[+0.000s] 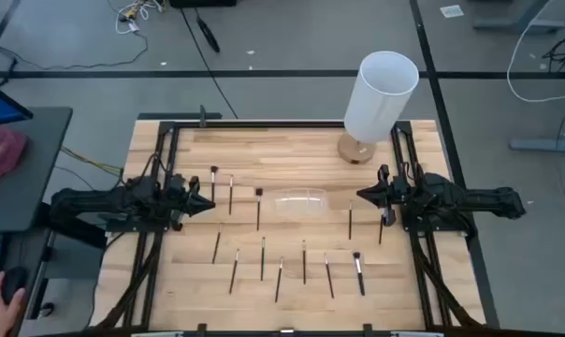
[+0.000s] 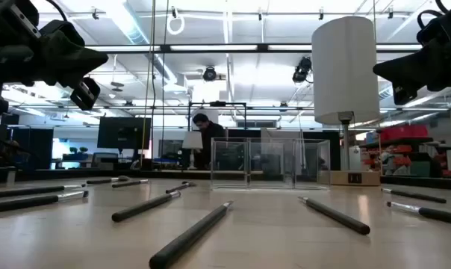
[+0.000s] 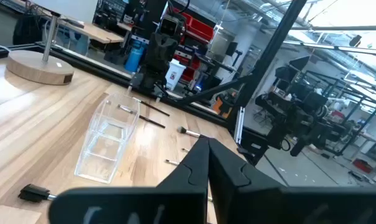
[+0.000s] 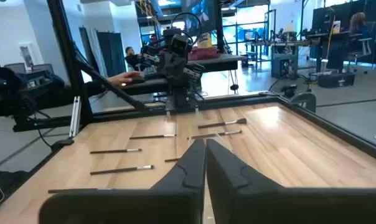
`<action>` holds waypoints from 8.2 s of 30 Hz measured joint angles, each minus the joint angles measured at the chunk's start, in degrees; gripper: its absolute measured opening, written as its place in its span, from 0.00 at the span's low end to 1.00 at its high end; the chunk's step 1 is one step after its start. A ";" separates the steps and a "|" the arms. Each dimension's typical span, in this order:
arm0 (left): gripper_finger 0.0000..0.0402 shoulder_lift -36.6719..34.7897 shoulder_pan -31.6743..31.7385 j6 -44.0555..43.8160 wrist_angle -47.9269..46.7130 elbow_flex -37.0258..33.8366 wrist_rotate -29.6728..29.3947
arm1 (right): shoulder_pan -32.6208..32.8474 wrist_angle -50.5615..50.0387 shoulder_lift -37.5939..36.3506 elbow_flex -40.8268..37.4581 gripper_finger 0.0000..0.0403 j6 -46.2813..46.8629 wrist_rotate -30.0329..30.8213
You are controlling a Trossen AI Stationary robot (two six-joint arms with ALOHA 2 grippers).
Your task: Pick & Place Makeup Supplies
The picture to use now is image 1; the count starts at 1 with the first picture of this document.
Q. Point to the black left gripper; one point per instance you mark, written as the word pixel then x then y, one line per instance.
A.
pixel 177 201

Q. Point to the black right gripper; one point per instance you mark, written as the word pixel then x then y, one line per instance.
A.
pixel 392 194

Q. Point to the fan head makeup brush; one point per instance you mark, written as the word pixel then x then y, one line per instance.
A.
pixel 213 185

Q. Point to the thin black makeup brush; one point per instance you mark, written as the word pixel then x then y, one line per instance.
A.
pixel 381 231
pixel 231 196
pixel 328 276
pixel 234 271
pixel 216 244
pixel 304 262
pixel 279 280
pixel 263 259
pixel 350 220

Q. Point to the square head makeup brush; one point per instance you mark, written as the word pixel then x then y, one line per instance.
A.
pixel 258 210

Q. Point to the fluffy powder makeup brush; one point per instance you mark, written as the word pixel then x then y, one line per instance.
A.
pixel 359 276

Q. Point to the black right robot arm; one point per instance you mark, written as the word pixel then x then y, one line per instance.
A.
pixel 465 199

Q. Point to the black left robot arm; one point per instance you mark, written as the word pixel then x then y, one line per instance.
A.
pixel 100 203

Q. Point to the clear acrylic brush organizer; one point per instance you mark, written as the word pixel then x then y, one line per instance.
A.
pixel 296 202

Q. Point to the black table clamp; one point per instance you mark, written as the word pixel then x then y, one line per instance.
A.
pixel 201 329
pixel 202 117
pixel 367 329

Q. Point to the white shade wooden table lamp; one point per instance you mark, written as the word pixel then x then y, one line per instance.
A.
pixel 381 93

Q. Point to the black desk crossbeam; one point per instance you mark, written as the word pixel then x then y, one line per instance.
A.
pixel 76 232

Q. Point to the black side desk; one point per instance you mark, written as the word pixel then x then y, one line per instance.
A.
pixel 34 164

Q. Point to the grey desk leg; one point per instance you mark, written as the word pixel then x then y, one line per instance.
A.
pixel 40 276

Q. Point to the grey desk foot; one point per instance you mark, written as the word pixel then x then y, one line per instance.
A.
pixel 540 143
pixel 516 24

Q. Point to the black desk caster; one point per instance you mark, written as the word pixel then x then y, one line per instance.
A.
pixel 46 309

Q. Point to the black computer mouse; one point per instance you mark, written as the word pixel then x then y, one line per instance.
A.
pixel 15 281

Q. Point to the white paper label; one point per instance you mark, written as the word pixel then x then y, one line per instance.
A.
pixel 452 10

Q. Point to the black box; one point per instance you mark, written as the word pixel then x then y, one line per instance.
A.
pixel 203 3

